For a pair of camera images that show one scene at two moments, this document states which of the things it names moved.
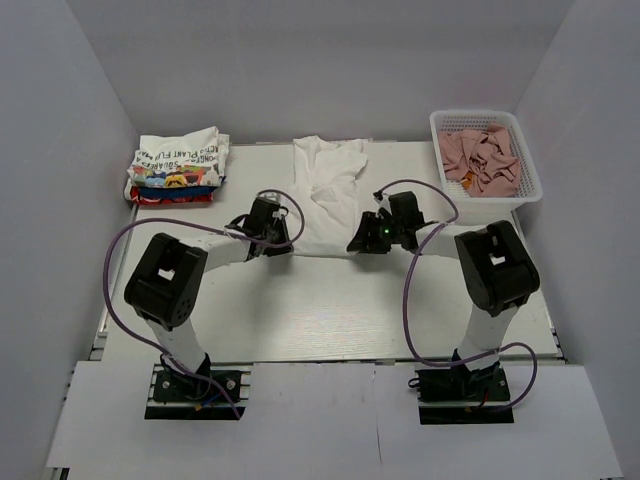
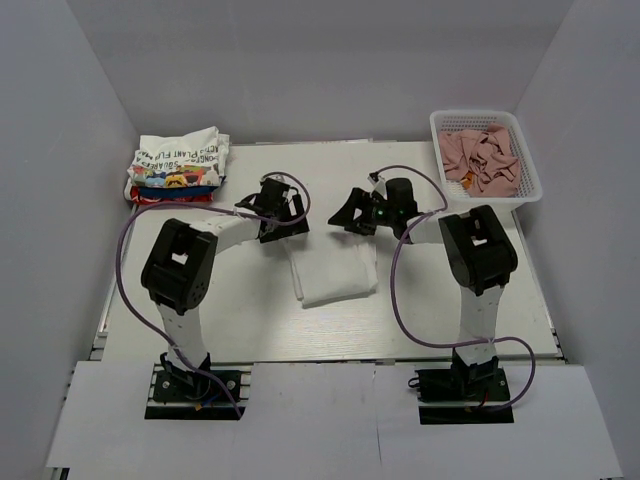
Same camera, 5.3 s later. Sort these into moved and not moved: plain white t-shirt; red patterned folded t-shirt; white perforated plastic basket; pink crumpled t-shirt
Moved: plain white t-shirt
Not moved: white perforated plastic basket; pink crumpled t-shirt; red patterned folded t-shirt
